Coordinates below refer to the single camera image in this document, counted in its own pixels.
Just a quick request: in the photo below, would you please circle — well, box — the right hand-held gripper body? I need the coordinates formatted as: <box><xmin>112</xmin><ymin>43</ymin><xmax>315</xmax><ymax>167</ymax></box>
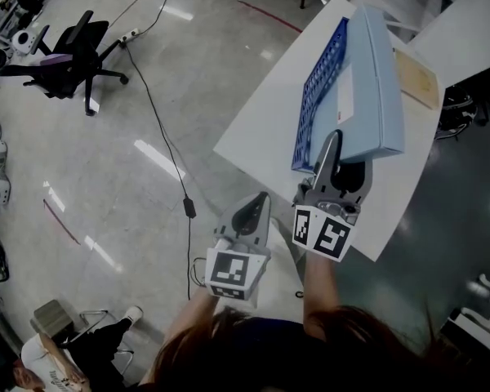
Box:
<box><xmin>290</xmin><ymin>180</ymin><xmax>363</xmax><ymax>264</ymax></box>

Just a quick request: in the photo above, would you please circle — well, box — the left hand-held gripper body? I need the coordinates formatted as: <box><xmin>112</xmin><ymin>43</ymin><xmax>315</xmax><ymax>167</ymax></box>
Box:
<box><xmin>203</xmin><ymin>234</ymin><xmax>274</xmax><ymax>302</ymax></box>

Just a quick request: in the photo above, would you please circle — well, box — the blue plastic file holder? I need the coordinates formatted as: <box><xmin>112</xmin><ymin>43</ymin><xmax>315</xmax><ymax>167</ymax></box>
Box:
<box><xmin>290</xmin><ymin>16</ymin><xmax>351</xmax><ymax>176</ymax></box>

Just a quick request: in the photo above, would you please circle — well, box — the light blue folder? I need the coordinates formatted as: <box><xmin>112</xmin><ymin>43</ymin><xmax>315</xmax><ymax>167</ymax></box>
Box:
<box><xmin>310</xmin><ymin>2</ymin><xmax>407</xmax><ymax>167</ymax></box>

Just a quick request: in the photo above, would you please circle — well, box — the person's left forearm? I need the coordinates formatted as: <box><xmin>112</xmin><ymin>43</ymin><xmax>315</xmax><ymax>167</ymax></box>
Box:
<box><xmin>140</xmin><ymin>287</ymin><xmax>220</xmax><ymax>387</ymax></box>

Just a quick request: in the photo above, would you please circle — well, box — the person's right forearm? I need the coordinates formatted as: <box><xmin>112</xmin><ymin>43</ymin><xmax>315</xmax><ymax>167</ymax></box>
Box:
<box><xmin>302</xmin><ymin>253</ymin><xmax>340</xmax><ymax>341</ymax></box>

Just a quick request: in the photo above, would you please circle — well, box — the person's dark top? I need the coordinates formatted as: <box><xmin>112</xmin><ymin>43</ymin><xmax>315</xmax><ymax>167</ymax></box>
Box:
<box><xmin>138</xmin><ymin>315</ymin><xmax>352</xmax><ymax>392</ymax></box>

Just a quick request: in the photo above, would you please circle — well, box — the tan paper folder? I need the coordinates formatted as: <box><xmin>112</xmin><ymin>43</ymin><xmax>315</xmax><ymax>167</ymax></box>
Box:
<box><xmin>393</xmin><ymin>47</ymin><xmax>441</xmax><ymax>111</ymax></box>

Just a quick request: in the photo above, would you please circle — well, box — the black white-striped backpack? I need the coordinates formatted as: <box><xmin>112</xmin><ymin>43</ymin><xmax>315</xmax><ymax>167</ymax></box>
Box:
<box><xmin>434</xmin><ymin>86</ymin><xmax>488</xmax><ymax>141</ymax></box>

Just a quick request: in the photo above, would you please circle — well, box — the white curved-leg table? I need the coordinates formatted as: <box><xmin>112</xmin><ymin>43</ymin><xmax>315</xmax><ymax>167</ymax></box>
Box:
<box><xmin>448</xmin><ymin>274</ymin><xmax>490</xmax><ymax>345</ymax></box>

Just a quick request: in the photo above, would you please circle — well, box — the black office chair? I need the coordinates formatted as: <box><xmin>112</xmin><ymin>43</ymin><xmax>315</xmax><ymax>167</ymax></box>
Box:
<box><xmin>0</xmin><ymin>9</ymin><xmax>130</xmax><ymax>118</ymax></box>

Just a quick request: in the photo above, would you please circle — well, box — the black cable with adapter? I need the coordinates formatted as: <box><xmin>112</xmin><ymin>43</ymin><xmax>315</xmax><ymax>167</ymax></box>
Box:
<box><xmin>123</xmin><ymin>42</ymin><xmax>198</xmax><ymax>301</ymax></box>

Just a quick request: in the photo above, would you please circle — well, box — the metal frame stool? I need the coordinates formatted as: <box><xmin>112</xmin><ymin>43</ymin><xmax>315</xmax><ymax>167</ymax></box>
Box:
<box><xmin>30</xmin><ymin>299</ymin><xmax>136</xmax><ymax>377</ymax></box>

